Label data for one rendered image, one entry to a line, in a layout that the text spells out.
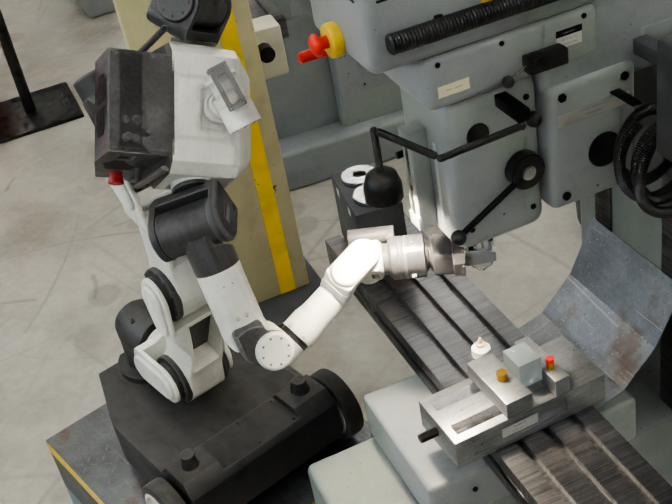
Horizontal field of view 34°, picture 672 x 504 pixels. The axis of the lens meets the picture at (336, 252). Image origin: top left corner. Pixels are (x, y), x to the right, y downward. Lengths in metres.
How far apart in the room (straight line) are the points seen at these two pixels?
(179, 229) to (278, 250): 2.05
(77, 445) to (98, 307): 1.31
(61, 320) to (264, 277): 0.87
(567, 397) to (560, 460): 0.13
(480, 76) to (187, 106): 0.57
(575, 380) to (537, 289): 1.87
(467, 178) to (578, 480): 0.62
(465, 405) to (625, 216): 0.56
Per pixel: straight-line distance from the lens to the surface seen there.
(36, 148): 5.89
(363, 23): 1.73
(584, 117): 2.02
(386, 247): 2.18
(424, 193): 2.04
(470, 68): 1.85
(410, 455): 2.34
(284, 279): 4.18
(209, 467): 2.75
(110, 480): 3.13
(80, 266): 4.79
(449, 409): 2.21
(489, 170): 1.98
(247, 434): 2.83
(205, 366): 2.83
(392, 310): 2.59
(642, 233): 2.40
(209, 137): 2.10
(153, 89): 2.09
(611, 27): 2.00
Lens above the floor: 2.50
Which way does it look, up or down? 34 degrees down
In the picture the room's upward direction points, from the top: 11 degrees counter-clockwise
